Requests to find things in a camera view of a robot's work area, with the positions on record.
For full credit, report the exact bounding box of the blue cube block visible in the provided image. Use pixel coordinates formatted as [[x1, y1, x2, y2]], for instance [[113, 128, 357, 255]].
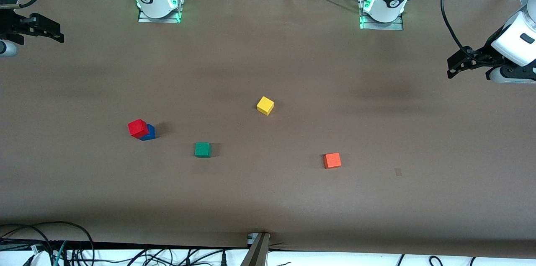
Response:
[[139, 124, 156, 141]]

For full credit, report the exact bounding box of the brown paper table cover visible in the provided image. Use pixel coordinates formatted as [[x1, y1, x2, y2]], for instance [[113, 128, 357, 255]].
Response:
[[0, 0, 536, 258]]

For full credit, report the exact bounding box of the orange cube block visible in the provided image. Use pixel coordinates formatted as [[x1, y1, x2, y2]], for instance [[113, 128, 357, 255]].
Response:
[[323, 152, 342, 169]]

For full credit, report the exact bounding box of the grey metal post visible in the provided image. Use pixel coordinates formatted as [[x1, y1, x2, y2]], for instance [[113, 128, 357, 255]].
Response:
[[241, 232, 271, 266]]

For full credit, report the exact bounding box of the green cable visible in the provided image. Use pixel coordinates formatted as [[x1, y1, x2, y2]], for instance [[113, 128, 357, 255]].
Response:
[[54, 241, 67, 266]]

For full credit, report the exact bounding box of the yellow cube block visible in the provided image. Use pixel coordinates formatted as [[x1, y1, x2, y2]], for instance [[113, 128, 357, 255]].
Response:
[[257, 96, 275, 116]]

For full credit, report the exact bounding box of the green cube block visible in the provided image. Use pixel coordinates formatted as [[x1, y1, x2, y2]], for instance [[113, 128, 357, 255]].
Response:
[[194, 142, 212, 158]]

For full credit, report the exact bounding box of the black looped cable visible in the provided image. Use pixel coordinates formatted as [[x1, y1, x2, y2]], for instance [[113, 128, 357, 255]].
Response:
[[0, 221, 96, 266]]

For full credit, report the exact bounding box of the red cube block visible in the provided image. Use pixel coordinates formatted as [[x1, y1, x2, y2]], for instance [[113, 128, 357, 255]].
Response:
[[128, 119, 149, 139]]

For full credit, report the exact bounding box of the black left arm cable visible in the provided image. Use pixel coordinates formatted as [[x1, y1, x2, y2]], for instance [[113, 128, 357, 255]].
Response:
[[441, 0, 479, 55]]

